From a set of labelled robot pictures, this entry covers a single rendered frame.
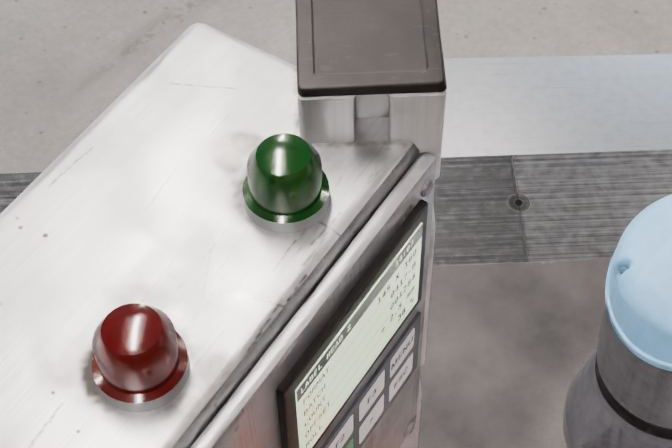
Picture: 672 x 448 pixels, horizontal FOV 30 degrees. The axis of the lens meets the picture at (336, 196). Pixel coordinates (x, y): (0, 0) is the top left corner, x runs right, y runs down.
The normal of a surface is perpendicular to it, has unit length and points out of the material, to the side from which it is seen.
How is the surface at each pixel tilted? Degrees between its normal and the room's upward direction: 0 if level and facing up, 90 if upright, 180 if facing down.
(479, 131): 0
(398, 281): 90
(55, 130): 0
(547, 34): 0
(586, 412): 74
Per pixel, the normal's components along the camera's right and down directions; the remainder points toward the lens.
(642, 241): -0.15, -0.58
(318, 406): 0.84, 0.42
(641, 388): -0.62, 0.62
